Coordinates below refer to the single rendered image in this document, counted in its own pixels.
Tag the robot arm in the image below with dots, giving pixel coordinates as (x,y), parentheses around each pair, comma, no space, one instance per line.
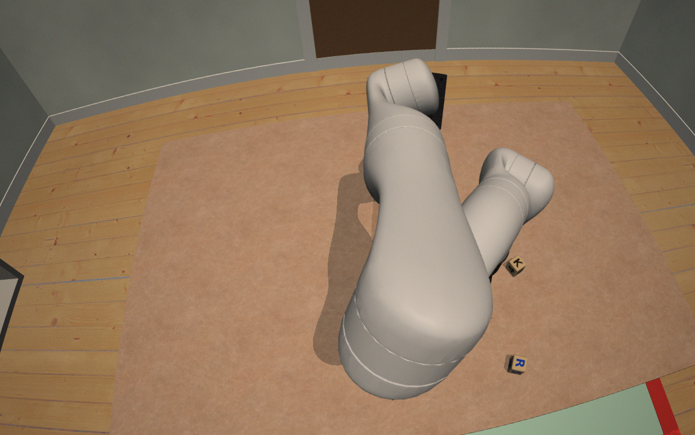
(424,299)

